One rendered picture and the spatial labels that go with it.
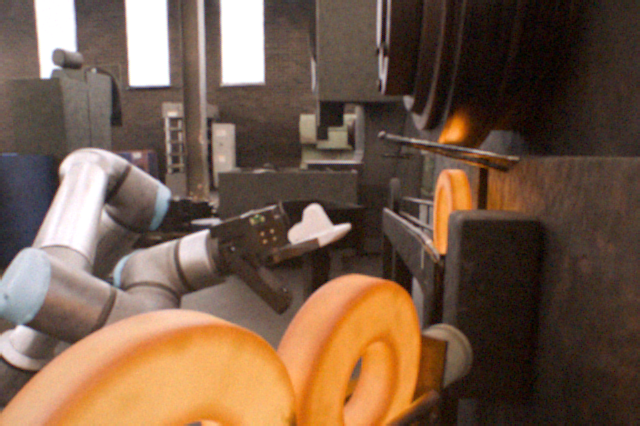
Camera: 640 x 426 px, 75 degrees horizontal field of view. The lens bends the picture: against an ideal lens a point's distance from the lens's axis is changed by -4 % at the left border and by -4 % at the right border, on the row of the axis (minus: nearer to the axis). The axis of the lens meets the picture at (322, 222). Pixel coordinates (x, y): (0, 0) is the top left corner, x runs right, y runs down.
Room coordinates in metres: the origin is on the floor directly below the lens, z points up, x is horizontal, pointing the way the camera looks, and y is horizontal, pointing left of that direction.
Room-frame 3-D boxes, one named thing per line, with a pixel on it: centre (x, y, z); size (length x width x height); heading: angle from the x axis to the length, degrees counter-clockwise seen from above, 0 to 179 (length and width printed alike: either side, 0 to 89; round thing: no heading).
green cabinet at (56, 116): (3.87, 2.29, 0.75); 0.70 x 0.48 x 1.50; 176
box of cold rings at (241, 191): (3.57, 0.26, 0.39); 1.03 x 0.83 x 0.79; 90
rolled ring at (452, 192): (0.77, -0.23, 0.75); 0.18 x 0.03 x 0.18; 175
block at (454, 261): (0.54, -0.22, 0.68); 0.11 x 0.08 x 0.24; 86
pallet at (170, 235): (4.31, 1.46, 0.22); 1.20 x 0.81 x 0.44; 91
